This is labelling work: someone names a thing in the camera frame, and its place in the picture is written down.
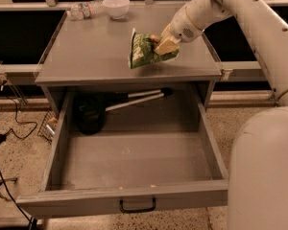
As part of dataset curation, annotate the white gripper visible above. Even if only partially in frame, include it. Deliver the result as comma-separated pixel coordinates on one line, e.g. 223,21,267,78
155,0,214,56

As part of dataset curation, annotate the green jalapeno chip bag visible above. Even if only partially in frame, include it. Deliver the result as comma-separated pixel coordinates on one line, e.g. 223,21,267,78
129,29,179,69

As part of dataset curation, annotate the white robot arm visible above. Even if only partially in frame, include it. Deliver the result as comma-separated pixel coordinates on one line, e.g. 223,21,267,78
156,0,288,230

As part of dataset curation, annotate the grey cabinet with top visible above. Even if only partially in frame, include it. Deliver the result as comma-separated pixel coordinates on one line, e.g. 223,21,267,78
36,3,221,113

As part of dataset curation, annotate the grey open top drawer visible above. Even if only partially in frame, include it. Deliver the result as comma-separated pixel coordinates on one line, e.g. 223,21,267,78
17,84,228,219

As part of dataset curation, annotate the white ceramic bowl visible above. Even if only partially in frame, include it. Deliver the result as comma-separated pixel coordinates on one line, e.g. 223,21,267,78
103,0,130,19

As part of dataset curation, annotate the clear plastic water bottle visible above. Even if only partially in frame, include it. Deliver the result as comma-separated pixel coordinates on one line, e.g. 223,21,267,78
67,0,104,20

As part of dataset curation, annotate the metal railing bar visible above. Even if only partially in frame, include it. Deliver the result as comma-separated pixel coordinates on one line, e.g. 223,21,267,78
0,64,42,85

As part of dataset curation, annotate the black wire basket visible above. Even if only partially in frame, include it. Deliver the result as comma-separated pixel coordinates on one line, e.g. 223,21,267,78
37,111,58,143

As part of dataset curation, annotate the black power cable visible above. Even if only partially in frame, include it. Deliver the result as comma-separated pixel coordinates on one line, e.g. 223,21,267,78
0,80,39,230

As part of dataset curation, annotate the black drawer handle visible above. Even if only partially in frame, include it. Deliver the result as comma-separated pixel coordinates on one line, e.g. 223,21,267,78
119,197,156,214

